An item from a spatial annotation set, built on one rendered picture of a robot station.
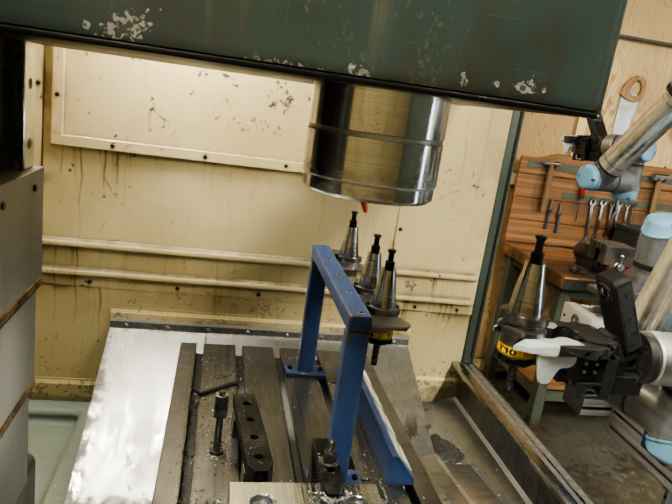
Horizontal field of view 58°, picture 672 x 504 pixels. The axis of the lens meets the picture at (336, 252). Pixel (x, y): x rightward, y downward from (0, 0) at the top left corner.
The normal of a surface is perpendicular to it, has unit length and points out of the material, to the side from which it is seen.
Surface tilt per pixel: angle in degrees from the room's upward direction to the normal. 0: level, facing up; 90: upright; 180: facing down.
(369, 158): 90
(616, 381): 90
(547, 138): 90
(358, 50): 90
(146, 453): 24
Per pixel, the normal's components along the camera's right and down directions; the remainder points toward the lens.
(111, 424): 0.21, -0.80
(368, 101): -0.21, 0.22
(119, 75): 0.17, 0.26
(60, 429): 0.14, -0.96
